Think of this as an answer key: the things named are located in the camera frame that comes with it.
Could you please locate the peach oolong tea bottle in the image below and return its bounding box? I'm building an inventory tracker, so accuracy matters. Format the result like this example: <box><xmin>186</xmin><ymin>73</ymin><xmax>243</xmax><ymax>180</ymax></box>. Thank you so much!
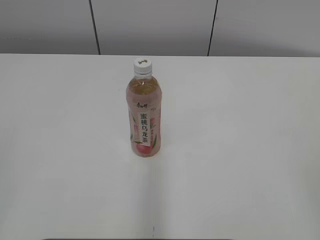
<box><xmin>126</xmin><ymin>73</ymin><xmax>162</xmax><ymax>158</ymax></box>

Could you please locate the white bottle cap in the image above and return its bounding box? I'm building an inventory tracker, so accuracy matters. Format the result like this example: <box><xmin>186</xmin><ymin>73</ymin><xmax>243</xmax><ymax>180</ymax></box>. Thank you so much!
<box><xmin>133</xmin><ymin>57</ymin><xmax>153</xmax><ymax>75</ymax></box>

